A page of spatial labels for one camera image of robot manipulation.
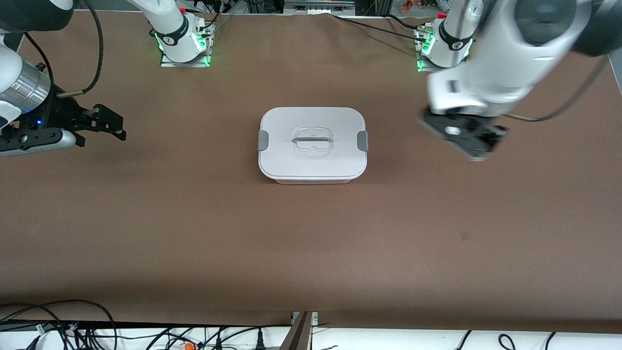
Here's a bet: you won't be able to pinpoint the white box lid grey clips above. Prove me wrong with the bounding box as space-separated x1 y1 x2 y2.
258 107 368 179

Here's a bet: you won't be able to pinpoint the pink translucent plastic box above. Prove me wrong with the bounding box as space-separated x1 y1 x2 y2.
271 174 356 185

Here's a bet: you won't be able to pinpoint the orange colourful figure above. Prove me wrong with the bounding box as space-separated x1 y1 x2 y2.
401 0 438 13

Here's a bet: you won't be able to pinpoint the brown table cover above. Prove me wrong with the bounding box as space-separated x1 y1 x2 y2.
0 10 622 333

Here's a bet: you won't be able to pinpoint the aluminium profile beam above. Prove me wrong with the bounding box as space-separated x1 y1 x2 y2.
279 311 319 350

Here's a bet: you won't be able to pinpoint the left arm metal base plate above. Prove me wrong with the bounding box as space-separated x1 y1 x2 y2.
415 24 468 73

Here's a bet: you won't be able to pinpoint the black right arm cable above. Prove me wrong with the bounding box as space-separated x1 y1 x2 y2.
57 0 104 98

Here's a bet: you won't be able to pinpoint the black cable on table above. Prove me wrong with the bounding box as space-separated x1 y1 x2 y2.
332 15 433 42

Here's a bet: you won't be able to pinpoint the black looped cable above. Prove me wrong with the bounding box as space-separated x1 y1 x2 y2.
0 300 117 350

